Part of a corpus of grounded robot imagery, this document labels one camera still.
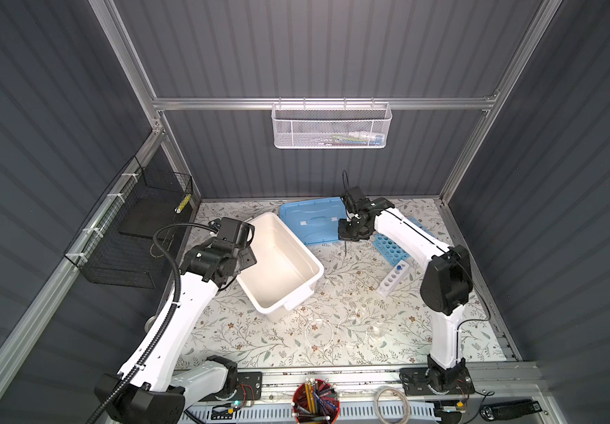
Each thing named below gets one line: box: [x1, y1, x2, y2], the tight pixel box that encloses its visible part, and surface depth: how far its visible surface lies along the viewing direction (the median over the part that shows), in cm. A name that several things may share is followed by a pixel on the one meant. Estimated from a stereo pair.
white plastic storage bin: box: [236, 212, 325, 323], surface depth 93 cm
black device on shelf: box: [479, 399, 543, 422], surface depth 70 cm
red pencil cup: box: [291, 378, 341, 424], surface depth 62 cm
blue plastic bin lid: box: [279, 196, 348, 245], surface depth 115 cm
